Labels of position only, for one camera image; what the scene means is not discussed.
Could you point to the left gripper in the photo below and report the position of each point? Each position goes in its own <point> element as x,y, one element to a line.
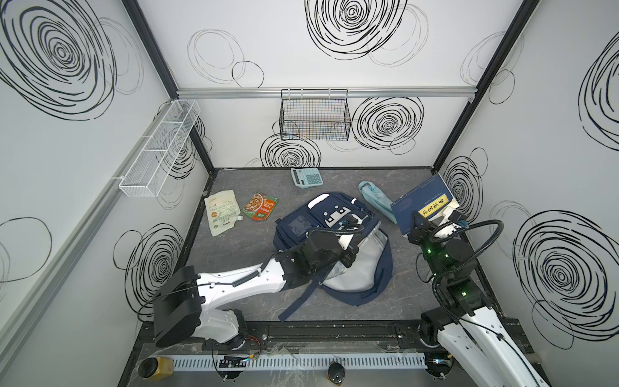
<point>349,249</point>

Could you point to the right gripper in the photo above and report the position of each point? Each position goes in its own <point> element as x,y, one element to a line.
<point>425,232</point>

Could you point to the navy blue small book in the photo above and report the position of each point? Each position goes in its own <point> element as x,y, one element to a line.
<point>431,199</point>

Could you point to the navy blue student backpack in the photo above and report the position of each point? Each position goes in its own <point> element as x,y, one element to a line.
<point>372,270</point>

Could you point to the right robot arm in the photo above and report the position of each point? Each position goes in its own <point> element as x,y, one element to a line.
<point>466,323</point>

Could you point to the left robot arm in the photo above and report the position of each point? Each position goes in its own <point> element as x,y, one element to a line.
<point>189,303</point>

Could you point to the light blue fabric pouch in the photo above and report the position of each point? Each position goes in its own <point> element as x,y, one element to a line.
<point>375,197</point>

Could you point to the orange green snack packet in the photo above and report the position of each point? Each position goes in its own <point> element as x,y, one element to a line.
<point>260,206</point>

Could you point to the teal calculator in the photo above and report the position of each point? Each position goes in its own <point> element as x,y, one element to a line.
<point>306,178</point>

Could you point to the white cream food pouch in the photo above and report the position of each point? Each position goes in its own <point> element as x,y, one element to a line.
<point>222,211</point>

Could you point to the black round knob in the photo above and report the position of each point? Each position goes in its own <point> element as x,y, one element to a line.
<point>336,373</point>

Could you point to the yellow black cylinder object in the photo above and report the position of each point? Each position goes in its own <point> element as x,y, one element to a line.
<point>155,369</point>

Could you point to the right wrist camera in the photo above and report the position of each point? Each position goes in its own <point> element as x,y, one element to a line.
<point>452,221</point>

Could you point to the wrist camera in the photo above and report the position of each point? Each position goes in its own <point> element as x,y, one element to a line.
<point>348,231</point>
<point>452,221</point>

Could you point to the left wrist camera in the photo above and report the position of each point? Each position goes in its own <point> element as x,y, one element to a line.
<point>348,231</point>

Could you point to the white slotted cable duct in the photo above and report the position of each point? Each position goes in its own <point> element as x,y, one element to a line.
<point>351,361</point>

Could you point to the black wire wall basket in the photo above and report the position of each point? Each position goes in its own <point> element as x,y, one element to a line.
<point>315,114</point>

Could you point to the white wire wall shelf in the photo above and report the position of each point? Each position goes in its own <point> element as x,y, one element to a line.
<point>154,163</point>

